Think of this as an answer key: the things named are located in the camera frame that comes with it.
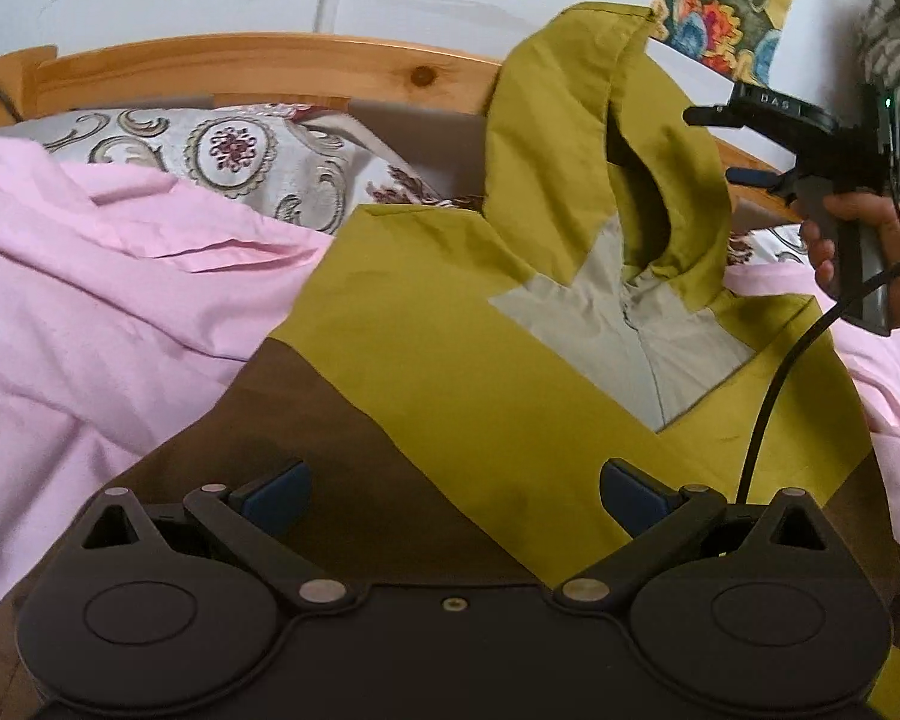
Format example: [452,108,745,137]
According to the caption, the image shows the colourful cartoon wall poster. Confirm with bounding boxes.
[649,0,800,85]

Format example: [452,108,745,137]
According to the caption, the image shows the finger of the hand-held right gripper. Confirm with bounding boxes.
[682,105,743,130]
[725,166,794,202]

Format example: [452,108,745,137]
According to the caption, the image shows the person's right hand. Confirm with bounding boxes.
[799,191,900,335]

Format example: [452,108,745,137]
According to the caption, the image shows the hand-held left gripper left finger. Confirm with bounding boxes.
[81,459,357,611]

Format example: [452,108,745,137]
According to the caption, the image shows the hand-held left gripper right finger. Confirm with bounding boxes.
[553,457,826,608]

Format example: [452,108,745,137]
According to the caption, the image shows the pink blanket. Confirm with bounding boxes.
[0,135,900,601]

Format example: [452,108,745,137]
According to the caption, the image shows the floral patterned pillow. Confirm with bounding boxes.
[0,106,815,265]

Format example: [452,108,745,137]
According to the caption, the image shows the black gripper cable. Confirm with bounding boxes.
[733,251,900,507]

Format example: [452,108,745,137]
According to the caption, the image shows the olive brown hooded jacket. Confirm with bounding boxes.
[0,1,900,720]

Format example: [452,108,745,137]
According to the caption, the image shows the wooden bed frame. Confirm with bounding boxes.
[0,31,800,185]

